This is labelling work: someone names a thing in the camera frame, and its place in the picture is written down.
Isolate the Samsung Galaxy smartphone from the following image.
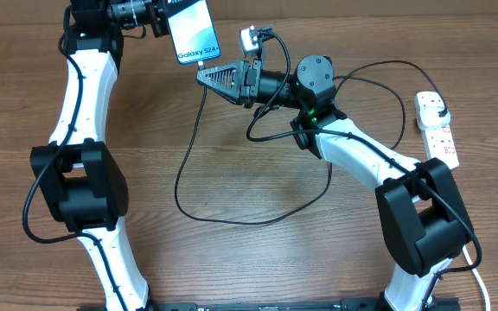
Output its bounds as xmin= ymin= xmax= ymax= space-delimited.
xmin=164 ymin=0 xmax=221 ymax=65

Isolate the black charging cable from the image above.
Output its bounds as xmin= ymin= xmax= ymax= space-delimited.
xmin=174 ymin=60 xmax=450 ymax=226

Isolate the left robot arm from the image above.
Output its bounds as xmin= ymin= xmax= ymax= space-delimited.
xmin=22 ymin=0 xmax=169 ymax=310

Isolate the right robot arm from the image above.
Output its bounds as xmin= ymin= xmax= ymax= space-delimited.
xmin=197 ymin=55 xmax=477 ymax=310

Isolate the white charger plug adapter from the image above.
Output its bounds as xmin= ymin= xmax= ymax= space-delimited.
xmin=417 ymin=107 xmax=451 ymax=131

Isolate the white power strip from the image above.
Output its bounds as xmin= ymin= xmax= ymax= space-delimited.
xmin=414 ymin=91 xmax=459 ymax=169

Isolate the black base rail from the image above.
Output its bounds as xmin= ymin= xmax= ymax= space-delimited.
xmin=145 ymin=297 xmax=391 ymax=311

